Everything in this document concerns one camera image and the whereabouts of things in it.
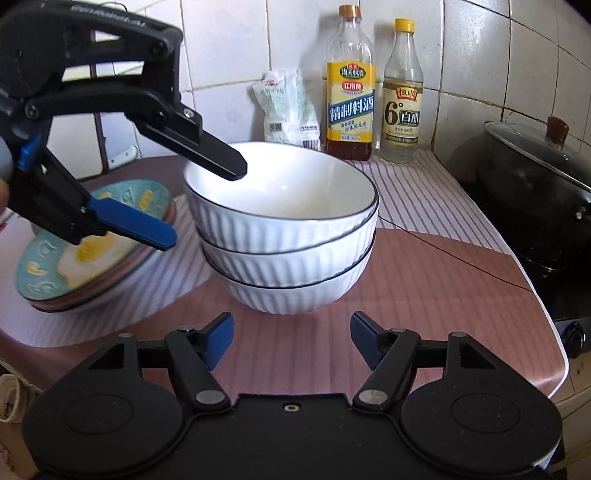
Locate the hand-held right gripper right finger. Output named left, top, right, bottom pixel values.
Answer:
left=350, top=311, right=491, bottom=412

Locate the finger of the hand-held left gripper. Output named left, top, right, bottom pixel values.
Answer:
left=8, top=145, right=178, bottom=252
left=25, top=84, right=249, bottom=182

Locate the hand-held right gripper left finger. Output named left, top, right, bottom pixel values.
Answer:
left=88, top=312, right=235, bottom=414

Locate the white ribbed bowl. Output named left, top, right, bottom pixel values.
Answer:
left=184, top=141, right=380, bottom=248
left=210, top=249, right=375, bottom=316
left=198, top=226, right=378, bottom=283

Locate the teal fried egg plate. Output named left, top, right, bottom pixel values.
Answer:
left=15, top=179, right=175, bottom=304

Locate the striped table cover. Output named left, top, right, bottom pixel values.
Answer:
left=0, top=148, right=570, bottom=403

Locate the white seasoning bag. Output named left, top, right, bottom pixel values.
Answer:
left=252, top=69, right=322, bottom=151

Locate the yellow label cooking wine bottle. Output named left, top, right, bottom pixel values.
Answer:
left=324, top=4, right=378, bottom=162

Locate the yellow cap vinegar bottle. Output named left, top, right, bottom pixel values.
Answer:
left=381, top=18, right=425, bottom=165

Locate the black gas stove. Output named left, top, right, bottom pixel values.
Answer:
left=455, top=175, right=591, bottom=361

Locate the black cooking pot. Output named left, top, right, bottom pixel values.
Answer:
left=475, top=117, right=591, bottom=278

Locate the beige plastic object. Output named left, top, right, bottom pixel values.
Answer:
left=0, top=373, right=25, bottom=424

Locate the glass pot lid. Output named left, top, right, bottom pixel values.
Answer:
left=482, top=116, right=591, bottom=195

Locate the white metal bracket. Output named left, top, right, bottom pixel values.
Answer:
left=105, top=145, right=140, bottom=169

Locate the thin black wire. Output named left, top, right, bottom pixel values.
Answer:
left=376, top=216, right=533, bottom=291

